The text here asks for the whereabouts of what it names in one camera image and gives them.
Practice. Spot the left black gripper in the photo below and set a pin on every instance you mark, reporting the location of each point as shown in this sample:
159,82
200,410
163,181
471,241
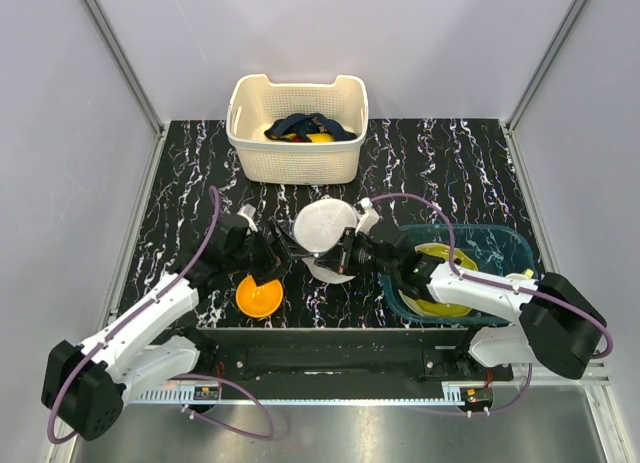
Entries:
271,266

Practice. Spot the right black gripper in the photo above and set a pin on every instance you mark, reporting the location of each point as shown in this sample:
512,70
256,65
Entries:
340,259

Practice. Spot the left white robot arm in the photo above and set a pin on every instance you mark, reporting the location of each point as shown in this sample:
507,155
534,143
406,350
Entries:
87,385

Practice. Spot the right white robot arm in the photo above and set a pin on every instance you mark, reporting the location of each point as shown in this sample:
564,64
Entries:
549,321

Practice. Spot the cream perforated laundry basket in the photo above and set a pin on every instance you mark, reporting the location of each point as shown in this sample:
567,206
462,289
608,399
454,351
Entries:
271,154

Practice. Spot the orange plastic bowl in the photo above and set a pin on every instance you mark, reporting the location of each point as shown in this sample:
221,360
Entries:
258,301

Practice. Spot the white plate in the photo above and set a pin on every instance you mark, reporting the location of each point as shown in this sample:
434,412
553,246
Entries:
408,302

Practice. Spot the yellow-green dotted plate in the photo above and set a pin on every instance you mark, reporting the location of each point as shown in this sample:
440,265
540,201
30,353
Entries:
447,310

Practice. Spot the navy and yellow clothes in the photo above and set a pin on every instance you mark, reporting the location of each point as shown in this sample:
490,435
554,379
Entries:
308,128

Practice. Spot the teal transparent plastic bin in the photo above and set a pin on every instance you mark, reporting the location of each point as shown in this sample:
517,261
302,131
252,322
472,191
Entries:
495,249

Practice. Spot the pale yellow cup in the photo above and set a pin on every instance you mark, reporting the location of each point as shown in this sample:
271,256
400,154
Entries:
528,275

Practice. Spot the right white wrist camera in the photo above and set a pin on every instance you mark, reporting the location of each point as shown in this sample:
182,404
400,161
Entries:
369,217

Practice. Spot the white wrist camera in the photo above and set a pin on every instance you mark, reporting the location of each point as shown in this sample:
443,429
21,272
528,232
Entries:
248,211
369,217

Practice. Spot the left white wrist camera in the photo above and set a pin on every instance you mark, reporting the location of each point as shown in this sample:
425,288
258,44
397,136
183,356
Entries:
248,211

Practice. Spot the left aluminium frame post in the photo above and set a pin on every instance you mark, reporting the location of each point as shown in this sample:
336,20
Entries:
105,29

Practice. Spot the aluminium frame post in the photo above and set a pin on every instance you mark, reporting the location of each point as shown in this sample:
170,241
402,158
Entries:
550,55
105,29

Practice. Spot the right aluminium frame post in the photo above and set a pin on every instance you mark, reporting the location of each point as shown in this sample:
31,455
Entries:
550,55

